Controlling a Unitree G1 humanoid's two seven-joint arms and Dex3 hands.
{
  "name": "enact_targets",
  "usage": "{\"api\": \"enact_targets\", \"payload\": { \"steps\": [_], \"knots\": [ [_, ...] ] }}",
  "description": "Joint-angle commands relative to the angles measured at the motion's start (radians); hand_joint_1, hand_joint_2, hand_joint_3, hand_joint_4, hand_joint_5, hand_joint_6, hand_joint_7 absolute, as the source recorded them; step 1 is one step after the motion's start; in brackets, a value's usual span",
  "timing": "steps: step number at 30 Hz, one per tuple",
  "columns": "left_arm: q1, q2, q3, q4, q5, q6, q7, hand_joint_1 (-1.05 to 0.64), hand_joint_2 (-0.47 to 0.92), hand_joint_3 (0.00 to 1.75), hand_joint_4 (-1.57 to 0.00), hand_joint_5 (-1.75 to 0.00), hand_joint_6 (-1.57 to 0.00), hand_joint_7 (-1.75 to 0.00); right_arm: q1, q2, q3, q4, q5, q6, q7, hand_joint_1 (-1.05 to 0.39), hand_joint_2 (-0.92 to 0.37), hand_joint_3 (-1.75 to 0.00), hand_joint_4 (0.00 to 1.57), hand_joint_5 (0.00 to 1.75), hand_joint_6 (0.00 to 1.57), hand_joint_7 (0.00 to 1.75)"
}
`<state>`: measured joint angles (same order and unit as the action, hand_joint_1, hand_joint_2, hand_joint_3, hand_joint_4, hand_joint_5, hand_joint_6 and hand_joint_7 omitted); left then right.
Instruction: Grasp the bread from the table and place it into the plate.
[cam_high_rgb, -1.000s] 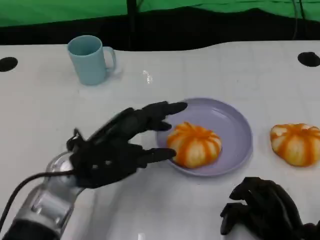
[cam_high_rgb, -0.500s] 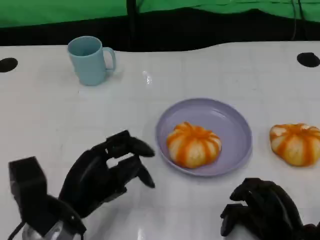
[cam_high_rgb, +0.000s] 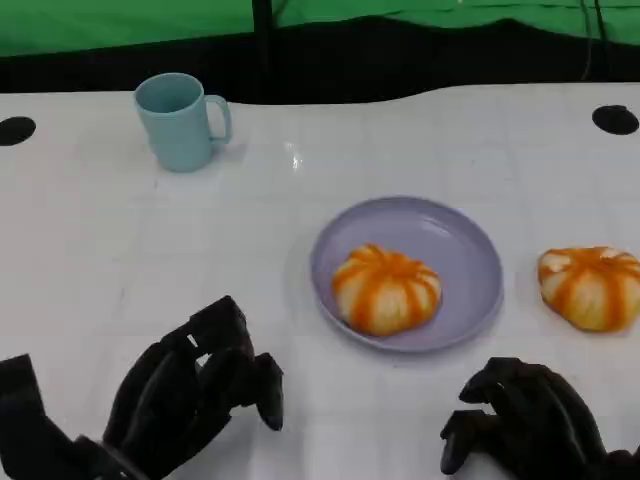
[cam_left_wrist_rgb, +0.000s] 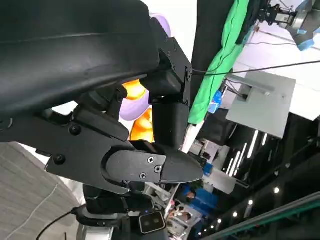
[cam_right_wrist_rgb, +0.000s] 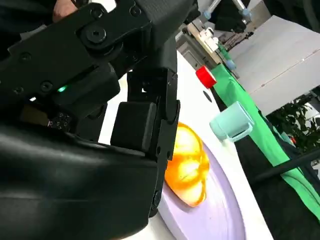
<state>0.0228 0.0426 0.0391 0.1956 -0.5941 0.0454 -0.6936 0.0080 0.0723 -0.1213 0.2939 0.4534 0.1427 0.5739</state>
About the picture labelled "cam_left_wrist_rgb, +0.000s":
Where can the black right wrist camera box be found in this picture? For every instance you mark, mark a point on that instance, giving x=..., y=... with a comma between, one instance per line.
x=152, y=222

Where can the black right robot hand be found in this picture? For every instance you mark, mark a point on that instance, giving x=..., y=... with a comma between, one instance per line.
x=110, y=202

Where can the green cloth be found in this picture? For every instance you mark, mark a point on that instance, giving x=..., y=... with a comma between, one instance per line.
x=222, y=55

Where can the grey desk panel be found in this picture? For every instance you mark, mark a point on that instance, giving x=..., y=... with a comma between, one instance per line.
x=262, y=105

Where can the lilac plate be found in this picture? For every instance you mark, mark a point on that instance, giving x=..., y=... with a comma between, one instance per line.
x=136, y=108

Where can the person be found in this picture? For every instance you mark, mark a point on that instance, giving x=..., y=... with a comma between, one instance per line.
x=197, y=196

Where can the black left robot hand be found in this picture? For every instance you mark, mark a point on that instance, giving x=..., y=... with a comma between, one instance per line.
x=75, y=55

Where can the orange toy bread roll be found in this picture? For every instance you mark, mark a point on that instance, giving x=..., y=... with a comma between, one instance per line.
x=143, y=126
x=133, y=90

